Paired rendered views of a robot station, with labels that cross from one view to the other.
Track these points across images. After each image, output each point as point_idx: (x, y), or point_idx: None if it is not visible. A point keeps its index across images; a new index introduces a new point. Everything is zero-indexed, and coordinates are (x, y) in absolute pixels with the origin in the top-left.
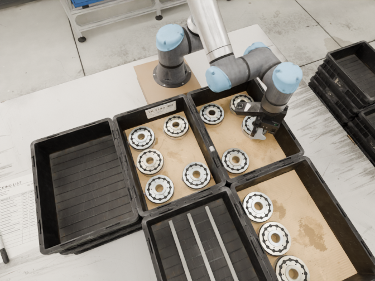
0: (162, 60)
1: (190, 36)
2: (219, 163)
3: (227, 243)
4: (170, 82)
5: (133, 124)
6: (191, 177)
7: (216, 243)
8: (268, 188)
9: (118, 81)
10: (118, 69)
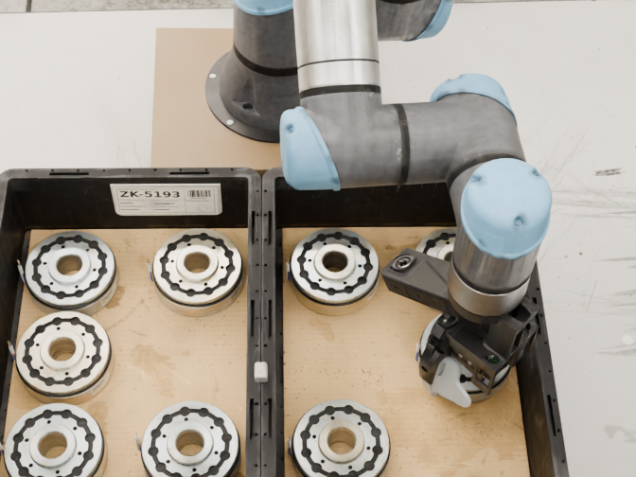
0: (238, 38)
1: None
2: (265, 424)
3: None
4: (252, 119)
5: (62, 219)
6: (169, 448)
7: None
8: None
9: (97, 61)
10: (112, 21)
